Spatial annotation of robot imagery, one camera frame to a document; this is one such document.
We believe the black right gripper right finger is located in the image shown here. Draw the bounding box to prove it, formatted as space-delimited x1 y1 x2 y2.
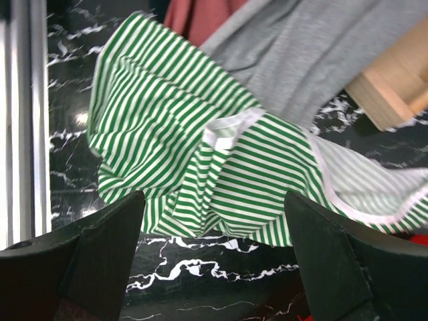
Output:
284 192 427 320

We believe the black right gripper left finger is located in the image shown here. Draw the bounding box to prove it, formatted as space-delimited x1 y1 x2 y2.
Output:
1 191 145 320

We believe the green striped tank top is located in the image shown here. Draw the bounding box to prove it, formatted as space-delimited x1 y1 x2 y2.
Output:
87 12 427 247

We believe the grey tank top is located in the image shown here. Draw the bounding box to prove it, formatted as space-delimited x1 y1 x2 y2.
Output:
201 0 427 128

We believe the salmon pink tank top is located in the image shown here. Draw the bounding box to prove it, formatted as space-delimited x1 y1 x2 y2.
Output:
164 0 247 47

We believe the red plastic bin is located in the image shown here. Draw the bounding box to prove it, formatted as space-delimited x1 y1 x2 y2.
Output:
297 234 428 321

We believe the wooden clothes rack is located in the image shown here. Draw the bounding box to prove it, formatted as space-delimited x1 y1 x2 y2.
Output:
345 18 427 131

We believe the aluminium mounting rail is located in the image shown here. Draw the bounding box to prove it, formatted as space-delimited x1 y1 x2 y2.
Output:
1 1 51 249

